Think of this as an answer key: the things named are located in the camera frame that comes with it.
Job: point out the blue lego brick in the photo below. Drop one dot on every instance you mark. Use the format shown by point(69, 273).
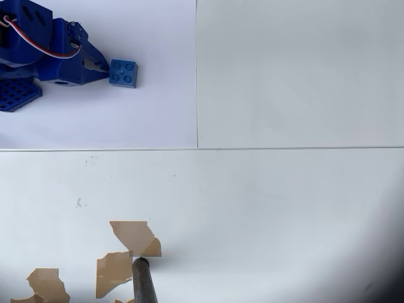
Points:
point(123, 73)

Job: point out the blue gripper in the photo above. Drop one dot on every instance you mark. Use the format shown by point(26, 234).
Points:
point(73, 71)

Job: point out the white paper sheet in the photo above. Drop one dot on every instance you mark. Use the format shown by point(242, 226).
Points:
point(126, 120)

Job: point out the dark metal pole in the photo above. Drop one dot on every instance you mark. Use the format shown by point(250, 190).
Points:
point(143, 281)

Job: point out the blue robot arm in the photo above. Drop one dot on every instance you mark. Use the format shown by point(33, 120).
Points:
point(28, 41)

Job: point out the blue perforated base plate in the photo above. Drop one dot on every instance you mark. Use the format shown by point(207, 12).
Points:
point(17, 94)

